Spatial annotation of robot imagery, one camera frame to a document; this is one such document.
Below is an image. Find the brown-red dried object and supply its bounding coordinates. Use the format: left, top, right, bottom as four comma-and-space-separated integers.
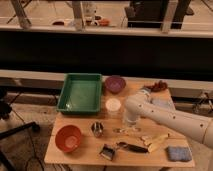
146, 81, 168, 92

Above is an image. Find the small metal box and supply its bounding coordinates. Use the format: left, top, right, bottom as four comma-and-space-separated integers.
99, 144, 115, 161

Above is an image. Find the yellow banana toy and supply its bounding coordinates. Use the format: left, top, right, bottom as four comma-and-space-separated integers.
141, 134, 169, 153

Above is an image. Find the black chair base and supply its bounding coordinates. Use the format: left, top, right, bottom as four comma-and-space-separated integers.
0, 87, 41, 171

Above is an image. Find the metal cup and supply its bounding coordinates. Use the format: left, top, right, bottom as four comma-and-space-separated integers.
91, 122, 103, 138

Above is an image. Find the purple bowl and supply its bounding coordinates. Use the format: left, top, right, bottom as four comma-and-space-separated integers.
104, 75, 126, 94

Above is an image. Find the blue sponge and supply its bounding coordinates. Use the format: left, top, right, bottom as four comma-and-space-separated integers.
166, 146, 192, 162

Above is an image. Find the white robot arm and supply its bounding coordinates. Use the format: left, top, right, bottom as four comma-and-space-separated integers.
124, 89, 213, 149

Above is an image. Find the black-handled tool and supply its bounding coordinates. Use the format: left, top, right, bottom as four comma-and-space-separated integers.
116, 142, 148, 153

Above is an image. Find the red-orange bowl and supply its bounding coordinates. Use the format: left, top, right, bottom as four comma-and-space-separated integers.
55, 125, 82, 153

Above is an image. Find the white round lid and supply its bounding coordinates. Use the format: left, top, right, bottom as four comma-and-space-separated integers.
105, 98, 121, 112

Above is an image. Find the green plastic tray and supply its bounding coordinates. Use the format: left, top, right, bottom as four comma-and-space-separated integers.
57, 73, 102, 115

